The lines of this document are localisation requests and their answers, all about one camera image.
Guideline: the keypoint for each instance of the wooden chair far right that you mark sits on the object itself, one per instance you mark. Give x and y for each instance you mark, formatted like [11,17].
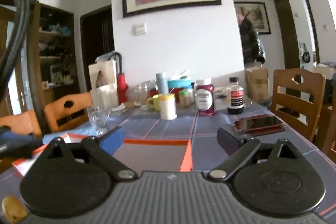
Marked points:
[297,99]

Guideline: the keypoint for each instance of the checked blue tablecloth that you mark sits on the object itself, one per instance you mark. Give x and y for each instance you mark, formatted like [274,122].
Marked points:
[207,153]

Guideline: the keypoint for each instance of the red mouthwash bottle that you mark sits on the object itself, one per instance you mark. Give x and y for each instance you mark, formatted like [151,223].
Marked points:
[204,97]

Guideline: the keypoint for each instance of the white paper gift bag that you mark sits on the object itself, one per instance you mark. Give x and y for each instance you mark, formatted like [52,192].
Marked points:
[103,78]

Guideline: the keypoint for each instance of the wooden chair near left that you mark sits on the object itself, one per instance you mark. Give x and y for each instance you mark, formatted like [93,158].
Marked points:
[23,124]

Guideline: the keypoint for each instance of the white yellow-lid jar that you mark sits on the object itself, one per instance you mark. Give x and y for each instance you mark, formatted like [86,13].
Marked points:
[168,110]

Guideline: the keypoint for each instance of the blue grey tumbler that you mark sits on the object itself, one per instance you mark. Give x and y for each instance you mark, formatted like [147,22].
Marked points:
[162,84]

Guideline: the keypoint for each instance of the white wall switch panel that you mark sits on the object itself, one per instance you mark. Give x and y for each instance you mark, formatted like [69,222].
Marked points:
[139,29]

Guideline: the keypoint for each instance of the dark hanging jacket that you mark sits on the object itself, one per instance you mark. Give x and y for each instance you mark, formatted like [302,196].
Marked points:
[253,47]

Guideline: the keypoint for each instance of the smartphone in brown case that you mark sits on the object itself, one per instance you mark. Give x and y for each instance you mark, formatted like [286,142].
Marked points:
[259,125]

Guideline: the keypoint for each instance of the teal bowl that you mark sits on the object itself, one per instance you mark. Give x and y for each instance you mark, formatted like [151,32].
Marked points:
[179,83]

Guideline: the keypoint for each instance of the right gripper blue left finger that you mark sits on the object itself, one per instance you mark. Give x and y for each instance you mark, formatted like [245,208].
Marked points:
[110,142]

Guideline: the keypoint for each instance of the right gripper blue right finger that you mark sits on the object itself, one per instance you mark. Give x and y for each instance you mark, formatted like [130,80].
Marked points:
[229,140]

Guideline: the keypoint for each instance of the dark glass bottle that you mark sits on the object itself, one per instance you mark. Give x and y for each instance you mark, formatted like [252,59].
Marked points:
[235,96]

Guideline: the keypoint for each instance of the wooden chair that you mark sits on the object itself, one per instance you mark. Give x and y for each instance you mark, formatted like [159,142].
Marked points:
[297,99]
[23,124]
[68,112]

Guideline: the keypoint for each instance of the orange storage box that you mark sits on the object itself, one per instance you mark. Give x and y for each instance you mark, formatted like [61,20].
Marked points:
[156,155]

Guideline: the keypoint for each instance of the clear glass pitcher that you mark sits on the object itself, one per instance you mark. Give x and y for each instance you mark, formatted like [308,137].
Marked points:
[97,118]

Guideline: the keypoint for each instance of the yellow-green lemon front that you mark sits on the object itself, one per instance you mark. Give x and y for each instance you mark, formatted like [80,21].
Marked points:
[13,209]

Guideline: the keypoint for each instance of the red folded umbrella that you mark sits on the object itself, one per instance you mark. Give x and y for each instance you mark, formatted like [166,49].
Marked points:
[122,86]

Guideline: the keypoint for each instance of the small framed landscape painting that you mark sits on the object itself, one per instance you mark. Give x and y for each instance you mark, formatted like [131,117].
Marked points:
[256,12]

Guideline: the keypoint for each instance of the dark wooden shelf cabinet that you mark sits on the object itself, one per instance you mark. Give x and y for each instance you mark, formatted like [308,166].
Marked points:
[51,57]

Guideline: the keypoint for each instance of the cardboard box by wall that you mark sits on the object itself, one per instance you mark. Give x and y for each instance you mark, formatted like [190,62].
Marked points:
[257,81]

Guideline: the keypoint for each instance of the yellow-green mug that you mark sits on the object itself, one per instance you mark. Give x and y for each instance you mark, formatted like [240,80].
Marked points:
[153,103]

